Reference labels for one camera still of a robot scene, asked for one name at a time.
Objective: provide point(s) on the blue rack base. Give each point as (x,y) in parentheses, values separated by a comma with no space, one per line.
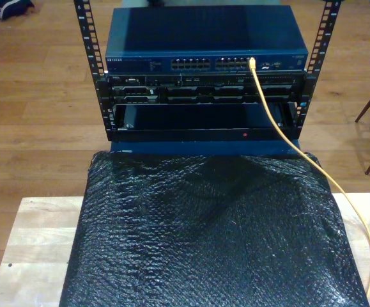
(235,148)

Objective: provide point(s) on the black bubble wrap mat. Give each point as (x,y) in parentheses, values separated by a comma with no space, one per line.
(188,256)

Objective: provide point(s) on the black perforated rack post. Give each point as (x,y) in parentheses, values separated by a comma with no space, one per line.
(326,25)
(89,32)

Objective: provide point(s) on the black rack server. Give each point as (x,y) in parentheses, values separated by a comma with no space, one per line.
(204,92)

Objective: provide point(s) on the dark blue sneaker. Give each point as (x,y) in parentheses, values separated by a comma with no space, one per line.
(9,8)

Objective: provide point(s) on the blue network switch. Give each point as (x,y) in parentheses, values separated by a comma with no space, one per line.
(204,32)

